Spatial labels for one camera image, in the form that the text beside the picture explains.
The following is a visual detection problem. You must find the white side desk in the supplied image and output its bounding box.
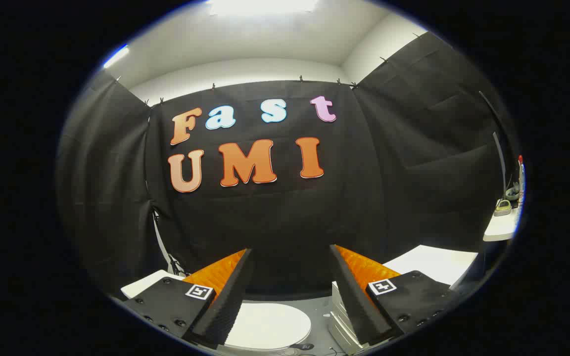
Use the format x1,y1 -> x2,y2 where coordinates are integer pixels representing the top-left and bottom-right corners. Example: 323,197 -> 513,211
483,207 -> 522,242

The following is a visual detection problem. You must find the black backdrop cloth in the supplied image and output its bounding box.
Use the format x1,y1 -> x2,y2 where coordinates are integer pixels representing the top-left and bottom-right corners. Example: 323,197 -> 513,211
57,32 -> 514,300

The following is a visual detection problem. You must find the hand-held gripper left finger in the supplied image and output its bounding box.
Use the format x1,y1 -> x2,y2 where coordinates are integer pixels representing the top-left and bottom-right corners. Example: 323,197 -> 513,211
124,249 -> 255,347

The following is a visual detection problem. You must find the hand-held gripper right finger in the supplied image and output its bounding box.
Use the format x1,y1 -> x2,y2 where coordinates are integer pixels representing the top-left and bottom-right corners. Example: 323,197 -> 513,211
330,244 -> 460,346

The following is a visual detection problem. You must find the white drawer cabinet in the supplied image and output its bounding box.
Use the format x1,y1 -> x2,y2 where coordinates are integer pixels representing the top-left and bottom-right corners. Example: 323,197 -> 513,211
328,244 -> 479,355

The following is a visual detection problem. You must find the white stand pole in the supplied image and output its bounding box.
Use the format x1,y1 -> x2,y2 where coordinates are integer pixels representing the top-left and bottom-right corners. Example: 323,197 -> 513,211
152,208 -> 190,277

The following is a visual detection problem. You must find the small ceiling light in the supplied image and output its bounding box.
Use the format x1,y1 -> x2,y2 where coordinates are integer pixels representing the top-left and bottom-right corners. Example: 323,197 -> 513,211
102,45 -> 130,69

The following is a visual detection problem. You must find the ceiling light panel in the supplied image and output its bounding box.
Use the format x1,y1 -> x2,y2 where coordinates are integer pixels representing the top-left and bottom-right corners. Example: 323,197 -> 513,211
206,0 -> 321,16

